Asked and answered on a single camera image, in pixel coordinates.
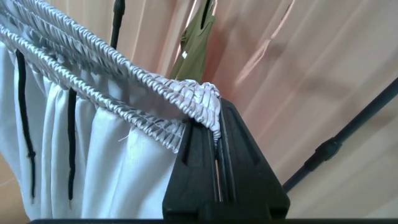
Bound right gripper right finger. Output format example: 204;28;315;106
217;98;291;220

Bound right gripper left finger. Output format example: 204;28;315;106
162;118;221;220

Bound pale grey shorts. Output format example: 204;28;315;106
0;0;222;220

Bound green printed shirt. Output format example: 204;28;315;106
169;0;218;83

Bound black clothes rack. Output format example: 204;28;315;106
109;0;398;194

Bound beige curtain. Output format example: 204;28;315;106
46;0;398;218

